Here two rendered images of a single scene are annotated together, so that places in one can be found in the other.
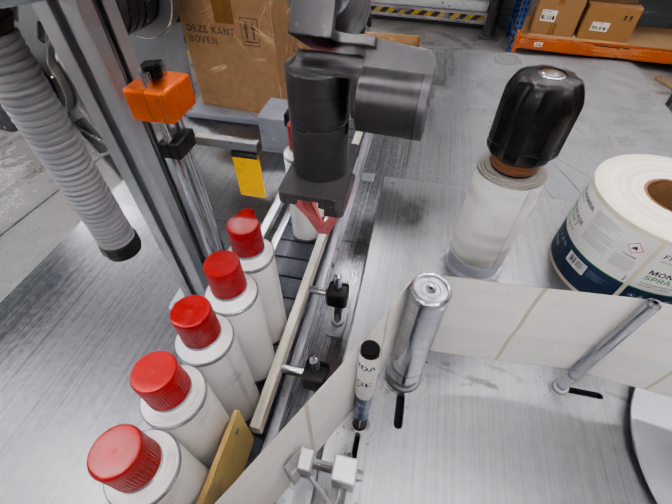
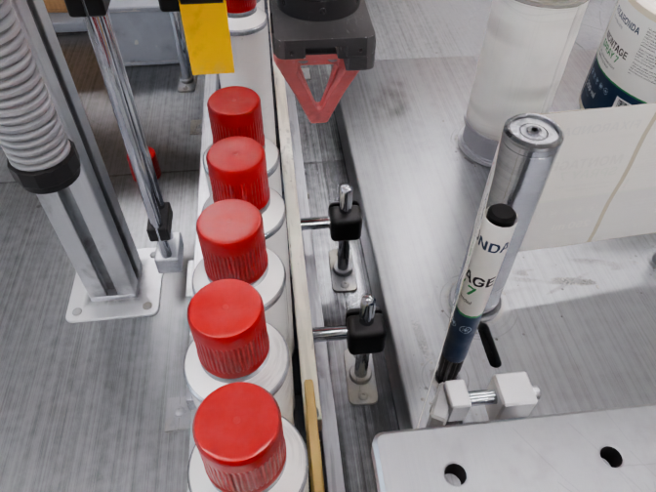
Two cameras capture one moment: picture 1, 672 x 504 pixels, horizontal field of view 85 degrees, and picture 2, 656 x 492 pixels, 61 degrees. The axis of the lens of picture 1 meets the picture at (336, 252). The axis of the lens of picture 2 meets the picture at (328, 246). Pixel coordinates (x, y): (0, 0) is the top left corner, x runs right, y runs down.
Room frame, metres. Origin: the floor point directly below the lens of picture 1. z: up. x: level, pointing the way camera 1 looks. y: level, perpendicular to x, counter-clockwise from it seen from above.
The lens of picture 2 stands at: (-0.03, 0.14, 1.28)
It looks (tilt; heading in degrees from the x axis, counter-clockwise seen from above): 48 degrees down; 340
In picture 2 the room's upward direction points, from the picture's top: 1 degrees clockwise
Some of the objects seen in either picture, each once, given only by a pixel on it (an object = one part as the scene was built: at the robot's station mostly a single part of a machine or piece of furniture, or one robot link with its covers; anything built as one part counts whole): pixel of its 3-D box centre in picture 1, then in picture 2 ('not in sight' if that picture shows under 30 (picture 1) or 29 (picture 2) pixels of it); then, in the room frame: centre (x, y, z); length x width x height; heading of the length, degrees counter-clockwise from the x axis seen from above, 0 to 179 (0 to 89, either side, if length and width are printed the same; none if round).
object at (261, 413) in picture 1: (350, 157); (275, 42); (0.65, -0.03, 0.91); 1.07 x 0.01 x 0.02; 167
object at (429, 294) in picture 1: (414, 339); (499, 229); (0.20, -0.09, 0.97); 0.05 x 0.05 x 0.19
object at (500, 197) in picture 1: (503, 189); (533, 20); (0.39, -0.22, 1.03); 0.09 x 0.09 x 0.30
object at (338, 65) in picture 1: (324, 93); not in sight; (0.33, 0.01, 1.19); 0.07 x 0.06 x 0.07; 73
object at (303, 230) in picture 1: (304, 184); (245, 74); (0.46, 0.05, 0.98); 0.05 x 0.05 x 0.20
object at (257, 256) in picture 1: (258, 285); (249, 216); (0.27, 0.09, 0.98); 0.05 x 0.05 x 0.20
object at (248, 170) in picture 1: (249, 174); (207, 34); (0.33, 0.09, 1.09); 0.03 x 0.01 x 0.06; 77
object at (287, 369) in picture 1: (303, 377); (344, 341); (0.19, 0.04, 0.89); 0.06 x 0.03 x 0.12; 77
